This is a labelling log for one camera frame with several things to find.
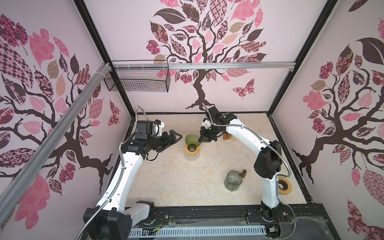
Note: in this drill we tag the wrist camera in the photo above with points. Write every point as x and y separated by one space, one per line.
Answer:
206 123
158 128

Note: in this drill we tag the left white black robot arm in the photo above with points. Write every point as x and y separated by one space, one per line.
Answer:
110 219

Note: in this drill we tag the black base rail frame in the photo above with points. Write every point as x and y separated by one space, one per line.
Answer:
294 222

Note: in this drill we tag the grey glass server with knob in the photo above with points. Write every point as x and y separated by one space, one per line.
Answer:
234 179

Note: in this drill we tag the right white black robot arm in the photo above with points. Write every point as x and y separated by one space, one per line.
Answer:
269 155

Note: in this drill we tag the wooden dripper ring stand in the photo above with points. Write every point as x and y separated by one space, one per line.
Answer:
192 150

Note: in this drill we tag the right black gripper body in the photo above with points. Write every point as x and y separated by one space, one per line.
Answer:
208 134

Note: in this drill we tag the aluminium rail back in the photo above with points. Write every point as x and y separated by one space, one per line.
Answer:
203 66

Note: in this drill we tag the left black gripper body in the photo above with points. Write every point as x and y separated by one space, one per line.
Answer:
161 142

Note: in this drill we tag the brown paper filter stack holder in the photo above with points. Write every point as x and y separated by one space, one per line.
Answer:
227 137

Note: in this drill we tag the black wire basket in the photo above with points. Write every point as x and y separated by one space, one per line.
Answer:
139 76

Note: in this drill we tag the aluminium rail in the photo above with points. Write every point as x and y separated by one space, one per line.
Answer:
22 181
203 66

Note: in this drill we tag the aluminium rail left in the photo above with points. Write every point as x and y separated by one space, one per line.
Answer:
22 181

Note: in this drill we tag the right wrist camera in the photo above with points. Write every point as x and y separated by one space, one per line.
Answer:
206 123

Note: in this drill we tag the white slotted cable duct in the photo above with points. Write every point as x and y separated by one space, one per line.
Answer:
194 232

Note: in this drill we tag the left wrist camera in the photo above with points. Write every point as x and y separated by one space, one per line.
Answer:
158 128

